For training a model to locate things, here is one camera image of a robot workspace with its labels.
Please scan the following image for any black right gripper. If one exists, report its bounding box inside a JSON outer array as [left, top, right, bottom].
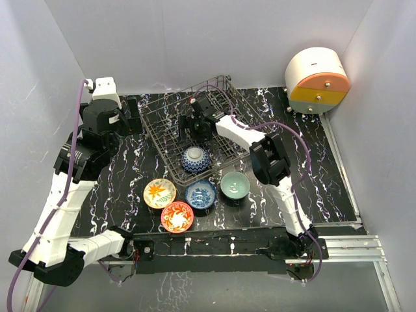
[[178, 116, 212, 144]]

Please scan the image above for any red diamond pattern bowl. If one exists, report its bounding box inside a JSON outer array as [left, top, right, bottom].
[[182, 146, 211, 174]]

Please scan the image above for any green line pattern bowl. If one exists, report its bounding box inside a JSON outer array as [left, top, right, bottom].
[[220, 172, 250, 200]]

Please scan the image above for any orange leaf pattern bowl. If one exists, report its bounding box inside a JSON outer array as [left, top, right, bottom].
[[161, 201, 194, 234]]

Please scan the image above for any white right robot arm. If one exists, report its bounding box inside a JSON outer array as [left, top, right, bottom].
[[179, 96, 323, 259]]

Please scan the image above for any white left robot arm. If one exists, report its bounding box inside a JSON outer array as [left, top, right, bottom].
[[8, 96, 142, 287]]

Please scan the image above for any blue rose pattern bowl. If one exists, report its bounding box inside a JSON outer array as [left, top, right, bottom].
[[185, 180, 216, 210]]

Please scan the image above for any yellow flower pattern bowl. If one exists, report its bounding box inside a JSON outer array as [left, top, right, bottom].
[[143, 178, 176, 209]]

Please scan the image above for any round drawer cabinet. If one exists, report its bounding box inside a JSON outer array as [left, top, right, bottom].
[[285, 47, 350, 114]]

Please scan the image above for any grey wire dish rack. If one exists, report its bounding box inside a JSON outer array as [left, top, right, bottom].
[[138, 75, 264, 187]]

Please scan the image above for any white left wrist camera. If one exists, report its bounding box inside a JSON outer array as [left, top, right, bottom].
[[84, 77, 122, 108]]

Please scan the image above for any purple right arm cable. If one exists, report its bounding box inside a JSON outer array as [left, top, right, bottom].
[[191, 84, 323, 283]]

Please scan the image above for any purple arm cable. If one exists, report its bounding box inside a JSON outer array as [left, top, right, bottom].
[[191, 84, 323, 283], [5, 79, 95, 312]]

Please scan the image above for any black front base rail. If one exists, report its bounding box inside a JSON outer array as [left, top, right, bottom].
[[134, 226, 329, 274]]

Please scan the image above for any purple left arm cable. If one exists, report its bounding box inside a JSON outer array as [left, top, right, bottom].
[[5, 79, 95, 312]]

